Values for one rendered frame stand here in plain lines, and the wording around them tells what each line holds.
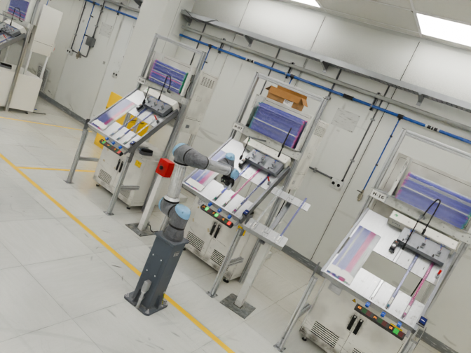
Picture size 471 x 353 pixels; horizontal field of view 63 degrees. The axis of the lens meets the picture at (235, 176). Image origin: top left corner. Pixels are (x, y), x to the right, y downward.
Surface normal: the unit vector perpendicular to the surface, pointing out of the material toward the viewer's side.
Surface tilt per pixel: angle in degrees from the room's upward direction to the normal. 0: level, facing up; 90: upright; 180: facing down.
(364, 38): 90
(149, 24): 90
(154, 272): 90
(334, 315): 90
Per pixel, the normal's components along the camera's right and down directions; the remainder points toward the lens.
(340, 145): -0.51, -0.04
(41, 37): 0.76, 0.44
